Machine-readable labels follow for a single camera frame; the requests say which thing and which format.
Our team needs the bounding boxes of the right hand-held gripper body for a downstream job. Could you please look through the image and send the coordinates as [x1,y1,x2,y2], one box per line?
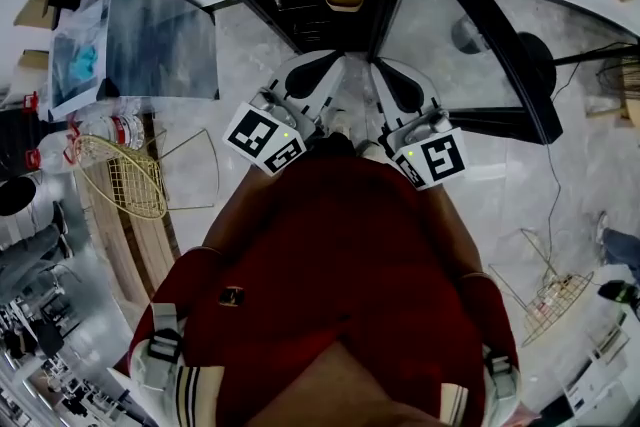
[381,70,469,192]

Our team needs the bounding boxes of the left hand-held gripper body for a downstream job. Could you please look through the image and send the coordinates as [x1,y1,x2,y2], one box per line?
[221,56,333,177]

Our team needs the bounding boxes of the person's right forearm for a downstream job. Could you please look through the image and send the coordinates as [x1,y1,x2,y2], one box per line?
[423,183,485,277]

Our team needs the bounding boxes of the person's left forearm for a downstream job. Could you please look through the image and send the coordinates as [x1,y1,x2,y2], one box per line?
[201,163,282,257]

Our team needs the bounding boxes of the person's white left shoe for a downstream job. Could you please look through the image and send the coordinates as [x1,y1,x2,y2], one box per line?
[326,108,352,135]

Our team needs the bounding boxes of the person's white shoe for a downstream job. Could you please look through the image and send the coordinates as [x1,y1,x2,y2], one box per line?
[356,139,385,162]
[326,108,352,135]

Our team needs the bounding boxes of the person's white right shoe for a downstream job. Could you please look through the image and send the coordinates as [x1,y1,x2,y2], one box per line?
[356,139,385,162]

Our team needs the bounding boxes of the person's black trousers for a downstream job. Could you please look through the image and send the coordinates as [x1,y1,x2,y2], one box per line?
[311,131,360,160]

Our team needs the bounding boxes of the grey trash bin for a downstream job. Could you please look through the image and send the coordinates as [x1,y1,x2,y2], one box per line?
[451,13,490,56]

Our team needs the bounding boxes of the black fan stand base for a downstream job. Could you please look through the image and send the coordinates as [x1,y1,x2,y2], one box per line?
[516,29,640,126]

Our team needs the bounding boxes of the clear bottle red label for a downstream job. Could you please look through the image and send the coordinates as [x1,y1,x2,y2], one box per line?
[73,113,147,150]

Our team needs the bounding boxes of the person's red shirt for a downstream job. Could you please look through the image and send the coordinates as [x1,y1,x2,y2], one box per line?
[113,149,522,427]

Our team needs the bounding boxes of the wooden slat pallet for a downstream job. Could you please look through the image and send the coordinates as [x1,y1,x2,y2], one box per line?
[81,114,182,307]

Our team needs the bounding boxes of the blue cloth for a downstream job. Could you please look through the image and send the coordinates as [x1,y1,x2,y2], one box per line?
[68,44,102,85]

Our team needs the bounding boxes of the light wooden stool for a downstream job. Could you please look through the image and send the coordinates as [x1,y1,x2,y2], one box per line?
[586,58,640,122]

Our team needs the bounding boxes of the black round stool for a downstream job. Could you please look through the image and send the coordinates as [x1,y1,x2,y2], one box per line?
[0,176,40,217]

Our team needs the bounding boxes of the black floor cable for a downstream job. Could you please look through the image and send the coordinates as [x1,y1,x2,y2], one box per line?
[546,42,634,286]

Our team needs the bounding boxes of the yellow wire basket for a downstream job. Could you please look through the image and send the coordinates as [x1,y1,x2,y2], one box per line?
[73,126,222,222]

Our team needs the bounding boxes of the wire rack on floor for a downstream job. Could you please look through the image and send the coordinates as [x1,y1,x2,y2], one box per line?
[488,227,596,348]

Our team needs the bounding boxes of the white shoulder strap with buckle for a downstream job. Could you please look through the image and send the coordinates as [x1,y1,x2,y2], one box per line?
[128,302,187,409]
[480,342,524,416]

